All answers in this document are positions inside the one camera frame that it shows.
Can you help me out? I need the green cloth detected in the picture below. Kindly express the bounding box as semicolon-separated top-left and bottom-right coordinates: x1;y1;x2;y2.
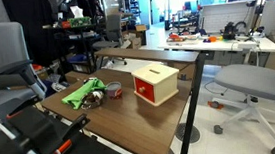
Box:
61;78;106;110

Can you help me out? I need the wooden box with red drawer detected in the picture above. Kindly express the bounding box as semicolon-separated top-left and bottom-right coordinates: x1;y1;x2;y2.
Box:
131;63;179;107

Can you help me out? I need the red and silver tin can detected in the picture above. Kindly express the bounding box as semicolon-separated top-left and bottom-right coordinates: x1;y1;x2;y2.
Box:
106;82;122;99

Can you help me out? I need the cardboard box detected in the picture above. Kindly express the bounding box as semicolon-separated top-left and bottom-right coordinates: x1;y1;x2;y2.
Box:
123;24;147;49

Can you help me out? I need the grey chair in background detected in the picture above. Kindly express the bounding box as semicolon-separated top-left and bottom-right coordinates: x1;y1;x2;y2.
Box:
93;14;123;50

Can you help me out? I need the shiny metal bowl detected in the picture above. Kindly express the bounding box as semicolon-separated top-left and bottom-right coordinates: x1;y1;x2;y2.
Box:
81;90;104;110

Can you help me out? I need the round floor drain cover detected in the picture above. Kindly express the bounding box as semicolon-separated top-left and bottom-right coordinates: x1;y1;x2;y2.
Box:
174;121;201;146

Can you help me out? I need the black metal shelf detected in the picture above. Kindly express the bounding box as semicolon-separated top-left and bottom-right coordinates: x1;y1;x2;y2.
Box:
43;21;100;74

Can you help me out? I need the green tissue box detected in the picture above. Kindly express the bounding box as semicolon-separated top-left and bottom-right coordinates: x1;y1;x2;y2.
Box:
68;16;91;27

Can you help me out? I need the white pegboard panel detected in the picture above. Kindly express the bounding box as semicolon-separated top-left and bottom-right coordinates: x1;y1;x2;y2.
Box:
198;0;256;34

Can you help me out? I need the black device on white desk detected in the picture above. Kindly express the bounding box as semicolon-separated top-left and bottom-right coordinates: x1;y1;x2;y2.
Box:
222;22;235;40

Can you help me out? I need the white desk with clutter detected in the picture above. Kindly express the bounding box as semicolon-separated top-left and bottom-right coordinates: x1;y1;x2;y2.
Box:
150;34;275;65

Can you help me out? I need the grey office chair right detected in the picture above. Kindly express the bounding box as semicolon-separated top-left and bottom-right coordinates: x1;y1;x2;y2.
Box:
212;64;275;154

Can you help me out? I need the grey office chair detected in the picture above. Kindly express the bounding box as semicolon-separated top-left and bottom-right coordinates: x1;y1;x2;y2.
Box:
212;64;275;154
0;21;47;115

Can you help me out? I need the grey office chair left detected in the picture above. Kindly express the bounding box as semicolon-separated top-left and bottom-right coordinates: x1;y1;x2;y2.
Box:
0;21;47;115

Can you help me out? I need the black equipment foreground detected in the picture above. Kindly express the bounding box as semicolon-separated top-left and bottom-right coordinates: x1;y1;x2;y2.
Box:
0;107;120;154

